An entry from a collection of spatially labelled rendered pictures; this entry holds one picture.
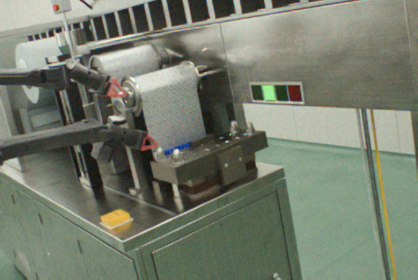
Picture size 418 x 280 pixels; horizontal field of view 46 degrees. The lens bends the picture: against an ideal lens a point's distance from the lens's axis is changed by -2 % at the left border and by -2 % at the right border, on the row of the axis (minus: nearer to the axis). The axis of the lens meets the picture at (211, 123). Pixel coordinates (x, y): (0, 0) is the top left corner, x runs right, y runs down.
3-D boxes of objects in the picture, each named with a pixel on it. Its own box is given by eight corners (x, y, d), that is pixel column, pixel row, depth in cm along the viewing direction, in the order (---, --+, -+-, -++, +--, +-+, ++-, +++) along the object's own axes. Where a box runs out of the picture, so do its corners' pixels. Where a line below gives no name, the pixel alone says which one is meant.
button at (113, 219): (102, 223, 160) (100, 216, 160) (121, 215, 164) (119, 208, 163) (111, 228, 154) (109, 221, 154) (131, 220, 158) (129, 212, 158)
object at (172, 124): (154, 161, 178) (142, 111, 174) (206, 141, 191) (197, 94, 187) (155, 161, 177) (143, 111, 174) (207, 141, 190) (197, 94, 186)
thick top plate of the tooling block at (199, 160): (153, 177, 173) (149, 161, 172) (240, 143, 195) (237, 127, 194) (178, 184, 160) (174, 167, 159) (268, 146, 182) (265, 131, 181)
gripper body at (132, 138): (142, 150, 169) (123, 145, 164) (128, 147, 177) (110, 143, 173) (147, 131, 169) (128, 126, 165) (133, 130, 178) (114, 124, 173)
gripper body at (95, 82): (104, 94, 165) (86, 84, 161) (92, 94, 173) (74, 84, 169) (113, 76, 166) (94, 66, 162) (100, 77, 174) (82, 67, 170)
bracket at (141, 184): (128, 192, 186) (108, 113, 179) (144, 186, 189) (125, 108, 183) (135, 194, 182) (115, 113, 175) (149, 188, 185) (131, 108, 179)
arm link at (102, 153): (101, 129, 157) (86, 119, 162) (88, 162, 158) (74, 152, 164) (128, 135, 167) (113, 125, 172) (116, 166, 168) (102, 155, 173)
